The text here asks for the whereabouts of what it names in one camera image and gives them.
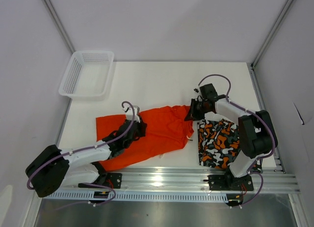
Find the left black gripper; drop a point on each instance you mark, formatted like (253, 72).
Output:
(142, 126)

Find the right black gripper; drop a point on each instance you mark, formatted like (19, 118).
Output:
(193, 115)

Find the camouflage orange black shorts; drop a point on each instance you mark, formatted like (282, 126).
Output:
(218, 143)

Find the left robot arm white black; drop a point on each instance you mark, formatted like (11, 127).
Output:
(54, 168)

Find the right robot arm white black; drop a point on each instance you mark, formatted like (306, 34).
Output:
(257, 138)

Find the white plastic basket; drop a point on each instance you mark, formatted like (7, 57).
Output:
(88, 75)

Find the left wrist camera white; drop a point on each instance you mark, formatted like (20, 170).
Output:
(133, 114)

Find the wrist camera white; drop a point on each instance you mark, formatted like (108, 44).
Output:
(133, 114)
(197, 90)

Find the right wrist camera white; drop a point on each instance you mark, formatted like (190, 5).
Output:
(197, 90)

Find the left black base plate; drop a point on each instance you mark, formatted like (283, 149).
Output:
(110, 179)

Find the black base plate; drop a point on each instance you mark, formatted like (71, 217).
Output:
(110, 179)
(227, 182)

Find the aluminium mounting rail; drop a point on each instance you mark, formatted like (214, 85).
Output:
(163, 179)

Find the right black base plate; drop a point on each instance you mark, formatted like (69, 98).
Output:
(227, 182)

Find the slotted cable duct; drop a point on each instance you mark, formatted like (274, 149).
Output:
(89, 195)

